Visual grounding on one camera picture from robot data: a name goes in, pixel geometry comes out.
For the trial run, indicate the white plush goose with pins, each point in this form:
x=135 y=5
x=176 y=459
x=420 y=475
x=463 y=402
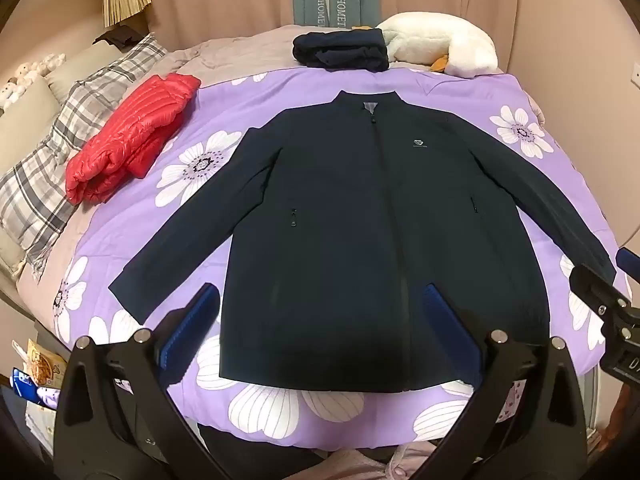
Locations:
x=470 y=55

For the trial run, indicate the purple floral duvet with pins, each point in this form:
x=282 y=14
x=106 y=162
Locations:
x=125 y=220

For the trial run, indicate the red down jacket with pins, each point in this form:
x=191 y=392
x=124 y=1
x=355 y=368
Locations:
x=130 y=135

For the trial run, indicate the orange snack packet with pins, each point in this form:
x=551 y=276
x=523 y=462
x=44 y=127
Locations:
x=45 y=362

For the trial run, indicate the navy zip jacket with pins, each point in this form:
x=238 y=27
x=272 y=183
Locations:
x=350 y=210

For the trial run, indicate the row of small plush toys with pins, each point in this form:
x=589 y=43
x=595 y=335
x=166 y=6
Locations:
x=20 y=77

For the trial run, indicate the blue packet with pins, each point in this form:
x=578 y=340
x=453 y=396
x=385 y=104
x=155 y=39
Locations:
x=22 y=385

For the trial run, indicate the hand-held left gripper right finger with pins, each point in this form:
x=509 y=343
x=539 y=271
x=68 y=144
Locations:
x=447 y=330

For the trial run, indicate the pink curtain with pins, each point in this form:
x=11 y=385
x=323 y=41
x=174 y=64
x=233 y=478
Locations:
x=210 y=0

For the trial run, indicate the folded navy clothes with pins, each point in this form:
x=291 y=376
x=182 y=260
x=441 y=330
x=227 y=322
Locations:
x=340 y=50

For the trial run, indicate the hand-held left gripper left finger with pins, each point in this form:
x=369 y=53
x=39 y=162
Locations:
x=192 y=327

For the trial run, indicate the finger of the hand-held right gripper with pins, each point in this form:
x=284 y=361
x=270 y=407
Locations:
x=629 y=259
x=597 y=290

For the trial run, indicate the grey plaid pillow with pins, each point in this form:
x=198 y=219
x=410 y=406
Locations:
x=75 y=110

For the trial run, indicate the beige pillow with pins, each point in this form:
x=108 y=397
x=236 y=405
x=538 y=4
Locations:
x=75 y=70
x=25 y=120

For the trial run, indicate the white wall power strip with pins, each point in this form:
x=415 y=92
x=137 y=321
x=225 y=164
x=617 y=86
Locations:
x=636 y=72

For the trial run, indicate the dark brown cloth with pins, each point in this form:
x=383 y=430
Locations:
x=120 y=36

